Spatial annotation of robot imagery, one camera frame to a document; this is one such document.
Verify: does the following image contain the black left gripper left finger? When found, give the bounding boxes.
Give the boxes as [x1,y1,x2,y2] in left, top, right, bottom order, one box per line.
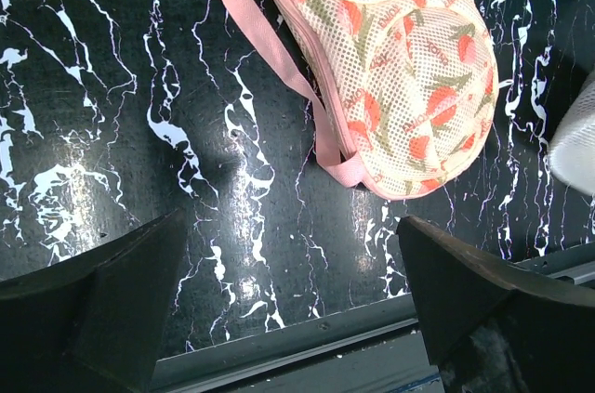
[1,211,186,392]

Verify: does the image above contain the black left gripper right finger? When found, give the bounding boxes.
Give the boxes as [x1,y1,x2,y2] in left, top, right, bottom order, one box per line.
[397,216,594,392]

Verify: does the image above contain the white mesh cylindrical laundry bag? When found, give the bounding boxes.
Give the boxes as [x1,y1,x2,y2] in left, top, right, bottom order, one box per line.
[549,72,594,196]

